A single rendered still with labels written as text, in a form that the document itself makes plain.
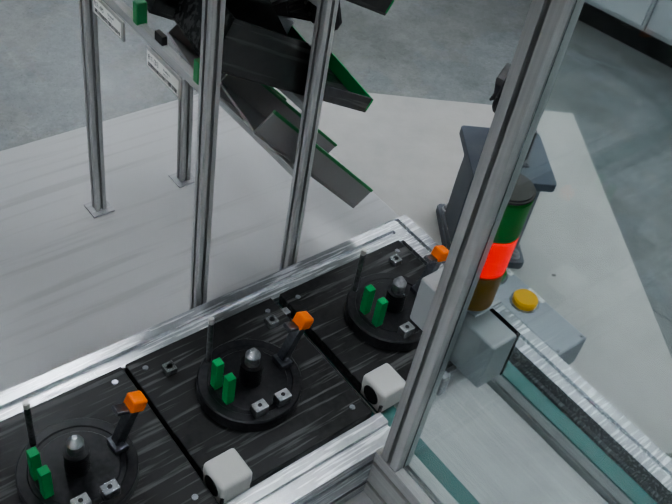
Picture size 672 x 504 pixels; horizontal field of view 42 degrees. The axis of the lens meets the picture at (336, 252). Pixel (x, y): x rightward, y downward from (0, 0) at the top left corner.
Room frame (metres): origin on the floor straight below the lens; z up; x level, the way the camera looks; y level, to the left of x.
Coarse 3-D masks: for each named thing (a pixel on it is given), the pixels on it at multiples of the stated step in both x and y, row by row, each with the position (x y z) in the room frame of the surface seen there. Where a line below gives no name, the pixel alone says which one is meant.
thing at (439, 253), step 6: (438, 246) 0.95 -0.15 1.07; (432, 252) 0.94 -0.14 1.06; (438, 252) 0.94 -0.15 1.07; (444, 252) 0.94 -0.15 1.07; (426, 258) 0.92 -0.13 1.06; (432, 258) 0.93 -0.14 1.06; (438, 258) 0.93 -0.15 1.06; (444, 258) 0.93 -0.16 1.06; (432, 264) 0.93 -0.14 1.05; (438, 264) 0.93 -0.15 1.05; (426, 270) 0.93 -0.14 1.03; (432, 270) 0.93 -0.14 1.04; (420, 282) 0.93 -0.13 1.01
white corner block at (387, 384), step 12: (372, 372) 0.76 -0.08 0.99; (384, 372) 0.76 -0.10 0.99; (396, 372) 0.77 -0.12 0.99; (372, 384) 0.74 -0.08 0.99; (384, 384) 0.74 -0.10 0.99; (396, 384) 0.75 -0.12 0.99; (372, 396) 0.73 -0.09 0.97; (384, 396) 0.72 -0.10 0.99; (396, 396) 0.74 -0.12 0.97; (384, 408) 0.73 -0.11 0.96
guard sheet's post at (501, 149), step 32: (544, 0) 0.64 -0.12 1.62; (544, 32) 0.63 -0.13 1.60; (512, 64) 0.65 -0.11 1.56; (544, 64) 0.63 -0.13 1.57; (512, 96) 0.64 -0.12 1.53; (512, 128) 0.63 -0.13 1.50; (480, 160) 0.65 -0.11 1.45; (512, 160) 0.63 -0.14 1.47; (480, 192) 0.64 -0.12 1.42; (480, 224) 0.63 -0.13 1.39; (448, 256) 0.65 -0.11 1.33; (480, 256) 0.65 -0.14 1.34; (448, 288) 0.65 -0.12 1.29; (448, 320) 0.63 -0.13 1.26; (416, 352) 0.65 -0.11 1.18; (416, 384) 0.65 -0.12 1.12; (416, 416) 0.63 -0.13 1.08; (384, 448) 0.65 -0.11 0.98
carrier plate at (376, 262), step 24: (384, 264) 0.99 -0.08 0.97; (408, 264) 1.00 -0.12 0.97; (312, 288) 0.91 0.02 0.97; (336, 288) 0.92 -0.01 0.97; (312, 312) 0.86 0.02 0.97; (336, 312) 0.87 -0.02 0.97; (312, 336) 0.83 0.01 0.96; (336, 336) 0.83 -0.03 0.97; (336, 360) 0.79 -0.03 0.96; (360, 360) 0.79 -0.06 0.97; (384, 360) 0.80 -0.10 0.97; (408, 360) 0.81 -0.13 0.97; (360, 384) 0.75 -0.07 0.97
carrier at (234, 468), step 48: (192, 336) 0.77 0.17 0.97; (240, 336) 0.79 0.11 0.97; (144, 384) 0.68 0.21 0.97; (192, 384) 0.69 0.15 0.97; (240, 384) 0.69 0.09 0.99; (288, 384) 0.71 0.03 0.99; (336, 384) 0.74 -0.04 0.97; (192, 432) 0.62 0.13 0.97; (240, 432) 0.63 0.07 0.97; (288, 432) 0.65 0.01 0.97; (336, 432) 0.66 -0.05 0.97; (240, 480) 0.56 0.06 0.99
